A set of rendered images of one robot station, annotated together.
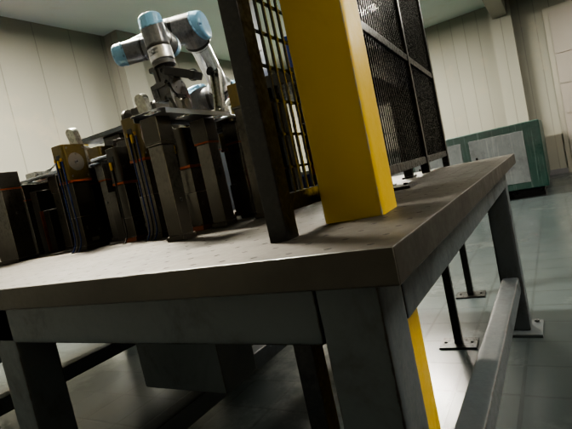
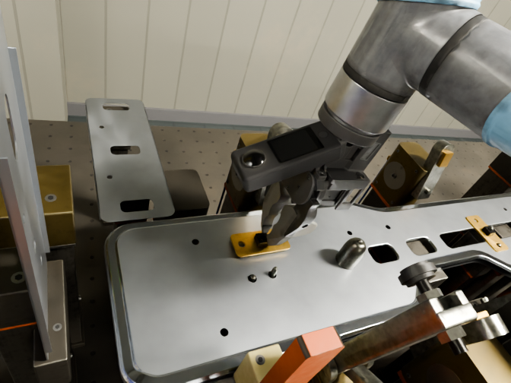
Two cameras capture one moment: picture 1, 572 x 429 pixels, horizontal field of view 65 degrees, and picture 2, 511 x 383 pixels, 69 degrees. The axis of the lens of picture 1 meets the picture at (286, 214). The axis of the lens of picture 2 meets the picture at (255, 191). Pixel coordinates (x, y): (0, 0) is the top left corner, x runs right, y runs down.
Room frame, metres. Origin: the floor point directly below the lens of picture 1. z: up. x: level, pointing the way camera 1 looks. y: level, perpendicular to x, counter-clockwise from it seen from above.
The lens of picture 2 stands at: (1.55, -0.09, 1.41)
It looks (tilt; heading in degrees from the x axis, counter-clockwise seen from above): 42 degrees down; 116
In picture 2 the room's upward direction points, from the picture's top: 22 degrees clockwise
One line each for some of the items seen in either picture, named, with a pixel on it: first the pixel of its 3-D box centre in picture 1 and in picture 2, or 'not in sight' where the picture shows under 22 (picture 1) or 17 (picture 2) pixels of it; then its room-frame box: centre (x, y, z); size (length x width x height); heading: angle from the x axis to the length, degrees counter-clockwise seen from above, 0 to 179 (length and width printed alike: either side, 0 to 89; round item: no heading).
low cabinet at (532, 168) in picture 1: (459, 168); not in sight; (6.58, -2.61, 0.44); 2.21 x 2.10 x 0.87; 58
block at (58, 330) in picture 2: not in sight; (60, 361); (1.34, -0.02, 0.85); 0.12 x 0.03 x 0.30; 152
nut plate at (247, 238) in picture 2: not in sight; (261, 239); (1.43, 0.24, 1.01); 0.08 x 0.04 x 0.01; 62
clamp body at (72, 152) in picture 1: (76, 198); (375, 207); (1.49, 0.66, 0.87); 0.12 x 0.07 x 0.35; 152
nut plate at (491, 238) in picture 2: not in sight; (488, 231); (1.69, 0.62, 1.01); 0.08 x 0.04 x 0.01; 152
